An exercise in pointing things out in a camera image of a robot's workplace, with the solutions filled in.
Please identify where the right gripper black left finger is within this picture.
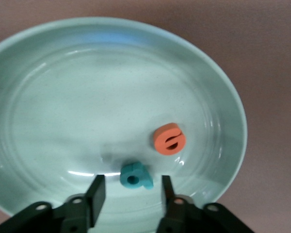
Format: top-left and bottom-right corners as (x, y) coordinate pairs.
(0, 174), (106, 233)

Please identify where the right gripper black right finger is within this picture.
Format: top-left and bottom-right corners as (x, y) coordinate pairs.
(156, 175), (255, 233)

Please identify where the teal foam letter b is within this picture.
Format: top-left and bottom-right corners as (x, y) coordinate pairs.
(119, 162), (154, 191)

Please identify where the orange foam letter e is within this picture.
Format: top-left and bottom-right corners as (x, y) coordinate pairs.
(153, 122), (186, 157)

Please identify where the light green plate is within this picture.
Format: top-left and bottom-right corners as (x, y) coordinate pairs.
(0, 16), (248, 233)

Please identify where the brown table cover sheet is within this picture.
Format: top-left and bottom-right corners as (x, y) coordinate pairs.
(0, 0), (291, 233)

